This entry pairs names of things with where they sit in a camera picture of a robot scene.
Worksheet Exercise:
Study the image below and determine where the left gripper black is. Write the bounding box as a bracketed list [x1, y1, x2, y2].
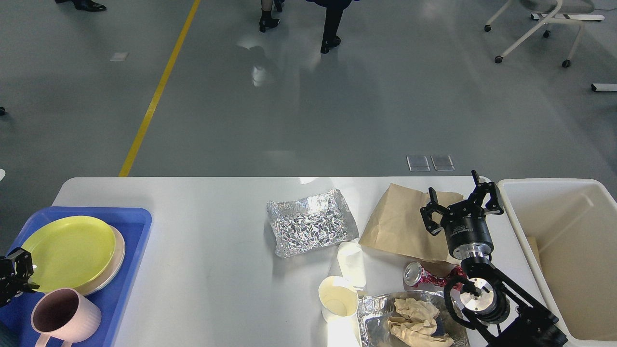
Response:
[0, 247, 40, 307]

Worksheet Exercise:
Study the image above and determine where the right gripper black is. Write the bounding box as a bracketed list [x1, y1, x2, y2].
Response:
[419, 170, 503, 261]

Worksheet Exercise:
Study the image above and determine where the pink mug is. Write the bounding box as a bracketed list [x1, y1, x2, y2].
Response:
[30, 288, 102, 347]

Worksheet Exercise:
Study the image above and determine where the yellow plastic plate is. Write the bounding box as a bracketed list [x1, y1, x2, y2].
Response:
[21, 215, 117, 294]

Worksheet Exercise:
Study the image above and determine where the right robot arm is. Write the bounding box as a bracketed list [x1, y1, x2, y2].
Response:
[419, 171, 568, 347]

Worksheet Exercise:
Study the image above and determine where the right floor outlet plate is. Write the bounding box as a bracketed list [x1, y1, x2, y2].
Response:
[430, 155, 456, 172]

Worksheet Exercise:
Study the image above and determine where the floor outlet plate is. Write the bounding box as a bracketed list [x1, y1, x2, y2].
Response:
[430, 155, 456, 172]
[407, 155, 430, 172]

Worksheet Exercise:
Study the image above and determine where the brown paper bag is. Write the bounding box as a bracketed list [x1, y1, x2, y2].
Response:
[359, 184, 460, 265]

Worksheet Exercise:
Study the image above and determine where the left floor outlet plate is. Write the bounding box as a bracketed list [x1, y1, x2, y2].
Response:
[407, 155, 430, 172]

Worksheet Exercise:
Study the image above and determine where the crushed red soda can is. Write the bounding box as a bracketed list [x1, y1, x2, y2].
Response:
[402, 262, 467, 288]

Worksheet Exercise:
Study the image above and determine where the pink plate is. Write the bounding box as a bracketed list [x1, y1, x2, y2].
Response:
[75, 226, 126, 296]

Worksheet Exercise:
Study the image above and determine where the blue plastic tray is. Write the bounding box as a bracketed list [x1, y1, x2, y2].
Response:
[0, 206, 152, 347]

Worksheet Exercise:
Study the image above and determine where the white plastic bin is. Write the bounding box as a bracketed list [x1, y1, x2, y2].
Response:
[498, 178, 617, 347]

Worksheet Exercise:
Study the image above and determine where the white paper cup lying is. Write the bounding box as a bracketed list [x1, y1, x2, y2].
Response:
[337, 241, 366, 290]

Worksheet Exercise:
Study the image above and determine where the foil tray with paper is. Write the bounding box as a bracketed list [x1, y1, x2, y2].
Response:
[357, 290, 470, 347]

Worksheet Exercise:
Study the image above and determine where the white paper cup upright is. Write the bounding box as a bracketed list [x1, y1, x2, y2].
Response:
[318, 275, 359, 323]

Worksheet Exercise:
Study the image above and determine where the crumpled foil tray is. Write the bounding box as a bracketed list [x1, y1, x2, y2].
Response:
[266, 189, 359, 258]

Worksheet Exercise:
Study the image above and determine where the white furniture leg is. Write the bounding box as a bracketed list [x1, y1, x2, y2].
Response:
[590, 83, 617, 93]

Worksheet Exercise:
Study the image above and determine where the white rolling chair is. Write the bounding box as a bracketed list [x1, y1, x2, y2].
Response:
[495, 0, 604, 68]

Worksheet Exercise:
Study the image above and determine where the person in dark coat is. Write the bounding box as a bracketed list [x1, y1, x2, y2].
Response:
[308, 0, 352, 54]

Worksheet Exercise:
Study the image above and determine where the person in black puffer coat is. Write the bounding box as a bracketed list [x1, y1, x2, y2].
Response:
[259, 0, 284, 33]

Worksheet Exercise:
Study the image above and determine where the passerby in black shoes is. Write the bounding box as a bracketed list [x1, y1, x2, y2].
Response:
[54, 0, 107, 13]

